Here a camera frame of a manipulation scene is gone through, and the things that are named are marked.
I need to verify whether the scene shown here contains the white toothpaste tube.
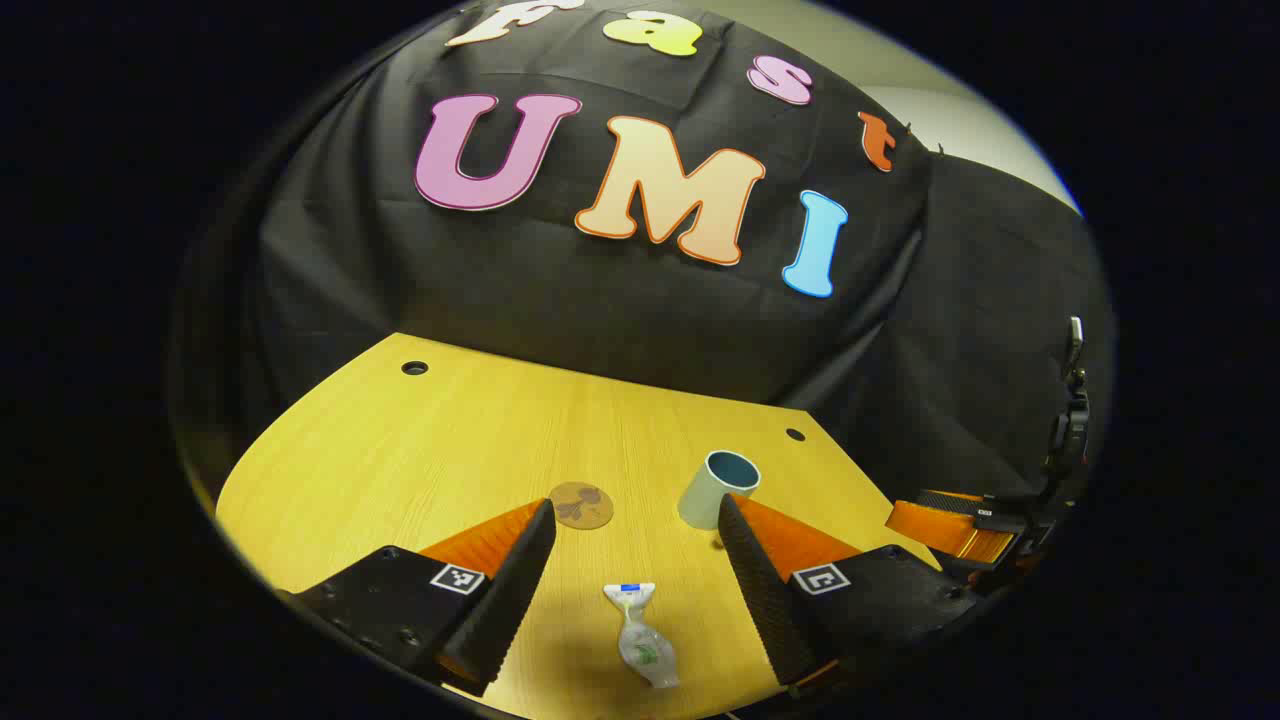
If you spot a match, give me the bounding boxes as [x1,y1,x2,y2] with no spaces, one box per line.
[603,583,681,690]

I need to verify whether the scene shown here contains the light blue cup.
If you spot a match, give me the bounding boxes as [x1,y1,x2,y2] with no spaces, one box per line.
[677,450,761,531]

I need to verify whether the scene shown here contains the round brown coaster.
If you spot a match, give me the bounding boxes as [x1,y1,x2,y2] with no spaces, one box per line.
[548,481,615,531]

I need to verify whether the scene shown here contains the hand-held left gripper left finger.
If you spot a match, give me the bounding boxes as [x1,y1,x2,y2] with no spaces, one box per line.
[275,497,557,698]

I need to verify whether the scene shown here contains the black backdrop cloth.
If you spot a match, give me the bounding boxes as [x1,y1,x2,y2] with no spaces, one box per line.
[170,0,1116,521]

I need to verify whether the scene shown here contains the wooden desktop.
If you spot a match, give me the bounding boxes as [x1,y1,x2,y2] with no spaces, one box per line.
[215,332,946,720]

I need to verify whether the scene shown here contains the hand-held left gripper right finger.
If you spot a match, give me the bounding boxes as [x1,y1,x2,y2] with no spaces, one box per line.
[717,493,977,699]

